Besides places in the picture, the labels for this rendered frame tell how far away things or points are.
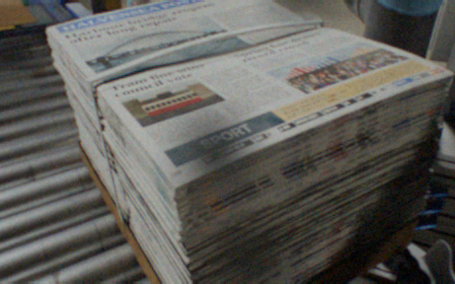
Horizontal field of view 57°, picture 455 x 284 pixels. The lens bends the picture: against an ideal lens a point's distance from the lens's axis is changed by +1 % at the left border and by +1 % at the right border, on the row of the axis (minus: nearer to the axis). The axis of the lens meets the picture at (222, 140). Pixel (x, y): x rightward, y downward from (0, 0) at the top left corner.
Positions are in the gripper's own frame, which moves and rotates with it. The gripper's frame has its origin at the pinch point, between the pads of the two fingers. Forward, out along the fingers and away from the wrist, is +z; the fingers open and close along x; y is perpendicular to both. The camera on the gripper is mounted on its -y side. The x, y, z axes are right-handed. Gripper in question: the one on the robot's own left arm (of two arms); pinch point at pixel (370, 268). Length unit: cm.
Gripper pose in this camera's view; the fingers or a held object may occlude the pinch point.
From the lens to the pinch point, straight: 54.2
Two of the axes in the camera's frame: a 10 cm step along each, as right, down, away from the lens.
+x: -8.5, 2.9, -4.3
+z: -5.2, -4.6, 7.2
